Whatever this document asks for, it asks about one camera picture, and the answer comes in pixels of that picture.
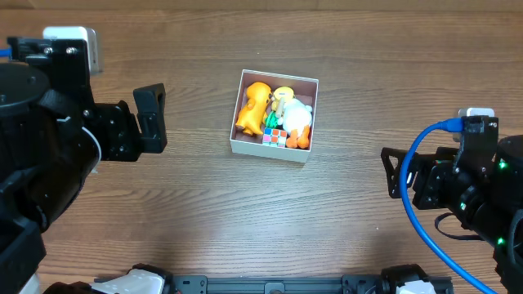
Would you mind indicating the green round lid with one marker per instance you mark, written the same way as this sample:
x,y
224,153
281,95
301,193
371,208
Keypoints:
x,y
272,121

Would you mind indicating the multicoloured puzzle cube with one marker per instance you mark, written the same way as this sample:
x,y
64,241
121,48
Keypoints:
x,y
274,137

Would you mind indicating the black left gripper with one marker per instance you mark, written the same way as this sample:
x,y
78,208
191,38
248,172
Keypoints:
x,y
123,131

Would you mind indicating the orange dinosaur toy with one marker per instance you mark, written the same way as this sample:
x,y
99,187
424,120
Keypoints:
x,y
252,115

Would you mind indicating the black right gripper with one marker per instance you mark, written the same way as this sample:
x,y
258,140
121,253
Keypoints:
x,y
427,180

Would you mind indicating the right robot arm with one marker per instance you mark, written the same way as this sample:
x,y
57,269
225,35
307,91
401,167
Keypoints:
x,y
492,212

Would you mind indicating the white cardboard box maroon inside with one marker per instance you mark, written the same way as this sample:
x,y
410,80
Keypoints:
x,y
305,90

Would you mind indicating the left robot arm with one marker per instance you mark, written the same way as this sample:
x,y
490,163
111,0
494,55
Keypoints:
x,y
53,135

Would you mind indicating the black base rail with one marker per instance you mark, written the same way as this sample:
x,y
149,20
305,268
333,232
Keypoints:
x,y
143,278

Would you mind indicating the white plush duck toy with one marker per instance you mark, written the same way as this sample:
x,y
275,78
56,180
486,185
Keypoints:
x,y
296,120

